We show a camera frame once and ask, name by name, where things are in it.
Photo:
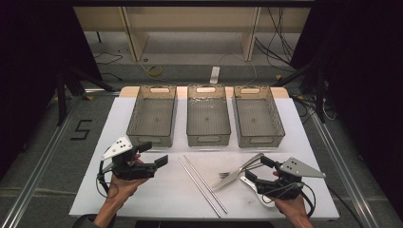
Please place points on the person's left hand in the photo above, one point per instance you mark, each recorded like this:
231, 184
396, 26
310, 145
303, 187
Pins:
122, 188

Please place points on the light wooden shelf unit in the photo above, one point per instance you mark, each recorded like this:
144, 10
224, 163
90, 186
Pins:
190, 22

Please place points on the person's right hand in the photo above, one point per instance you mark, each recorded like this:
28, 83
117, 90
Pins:
293, 207

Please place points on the black metal stand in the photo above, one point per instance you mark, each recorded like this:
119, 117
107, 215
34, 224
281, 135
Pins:
61, 101
320, 101

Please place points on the metal chopstick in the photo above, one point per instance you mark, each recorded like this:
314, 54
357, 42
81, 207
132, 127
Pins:
199, 187
206, 184

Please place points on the long aluminium floor rail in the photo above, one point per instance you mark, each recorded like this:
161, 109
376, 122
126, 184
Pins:
345, 180
41, 161

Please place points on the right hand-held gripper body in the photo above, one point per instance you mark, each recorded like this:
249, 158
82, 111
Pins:
297, 167

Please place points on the clear brown plastic basket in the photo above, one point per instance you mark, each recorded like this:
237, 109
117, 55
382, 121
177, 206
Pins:
152, 117
207, 110
256, 110

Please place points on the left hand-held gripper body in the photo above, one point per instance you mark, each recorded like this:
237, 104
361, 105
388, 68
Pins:
133, 171

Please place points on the white table mat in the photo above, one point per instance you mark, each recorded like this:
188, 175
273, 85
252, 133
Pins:
177, 196

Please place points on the metal fork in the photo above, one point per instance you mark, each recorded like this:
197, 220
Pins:
224, 174

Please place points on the black curtain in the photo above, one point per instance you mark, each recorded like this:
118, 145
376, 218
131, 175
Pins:
364, 79
31, 63

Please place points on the short aluminium floor rail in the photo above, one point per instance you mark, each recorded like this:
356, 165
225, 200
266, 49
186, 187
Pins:
101, 92

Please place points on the white power strip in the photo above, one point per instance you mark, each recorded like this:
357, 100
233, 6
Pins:
214, 75

